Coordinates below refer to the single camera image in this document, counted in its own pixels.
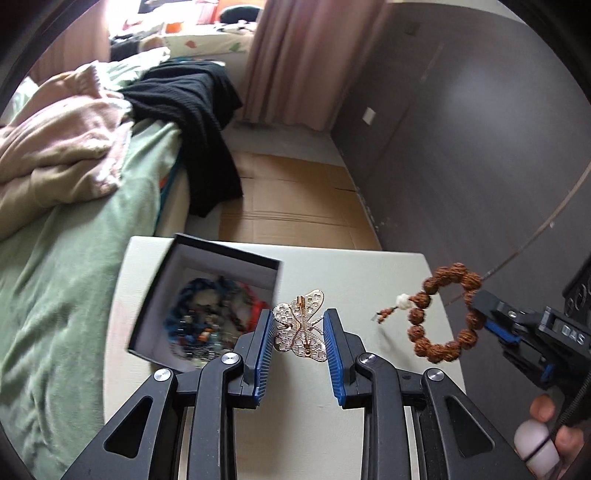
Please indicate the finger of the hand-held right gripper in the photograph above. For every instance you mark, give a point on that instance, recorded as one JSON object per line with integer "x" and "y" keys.
{"x": 512, "y": 346}
{"x": 494, "y": 307}

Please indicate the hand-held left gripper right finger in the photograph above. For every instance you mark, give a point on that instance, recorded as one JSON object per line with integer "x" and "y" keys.
{"x": 332, "y": 360}

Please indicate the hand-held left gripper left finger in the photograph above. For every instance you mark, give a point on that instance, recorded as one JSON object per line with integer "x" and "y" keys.
{"x": 261, "y": 360}

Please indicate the gold butterfly brooch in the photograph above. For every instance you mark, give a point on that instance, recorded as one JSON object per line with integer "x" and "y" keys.
{"x": 295, "y": 318}

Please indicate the black jewelry box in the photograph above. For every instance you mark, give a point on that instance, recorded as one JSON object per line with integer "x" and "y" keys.
{"x": 217, "y": 270}

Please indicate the person's right hand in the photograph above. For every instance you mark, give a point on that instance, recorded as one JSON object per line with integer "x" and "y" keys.
{"x": 544, "y": 410}

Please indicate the flat brown cardboard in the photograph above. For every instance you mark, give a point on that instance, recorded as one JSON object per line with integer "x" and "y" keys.
{"x": 286, "y": 198}

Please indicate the teal printed sheet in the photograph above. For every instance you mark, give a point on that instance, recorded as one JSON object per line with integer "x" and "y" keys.
{"x": 167, "y": 184}

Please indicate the green bedsheet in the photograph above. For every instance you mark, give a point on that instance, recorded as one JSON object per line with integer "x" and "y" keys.
{"x": 55, "y": 286}

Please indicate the black knit cloth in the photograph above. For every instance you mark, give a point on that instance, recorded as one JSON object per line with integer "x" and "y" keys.
{"x": 194, "y": 101}

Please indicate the pink fleece blanket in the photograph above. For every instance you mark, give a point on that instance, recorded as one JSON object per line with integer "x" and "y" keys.
{"x": 60, "y": 138}

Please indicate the pink curtain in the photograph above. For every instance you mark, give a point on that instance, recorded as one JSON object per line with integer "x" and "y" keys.
{"x": 304, "y": 60}
{"x": 78, "y": 41}

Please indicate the white heart print quilt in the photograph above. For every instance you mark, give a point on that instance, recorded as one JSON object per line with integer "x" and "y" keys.
{"x": 207, "y": 42}

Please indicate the dark green cushion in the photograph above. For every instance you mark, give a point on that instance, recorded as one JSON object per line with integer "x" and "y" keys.
{"x": 240, "y": 14}

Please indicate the white wall switch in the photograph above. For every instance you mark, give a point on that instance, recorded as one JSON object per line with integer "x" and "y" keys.
{"x": 369, "y": 115}

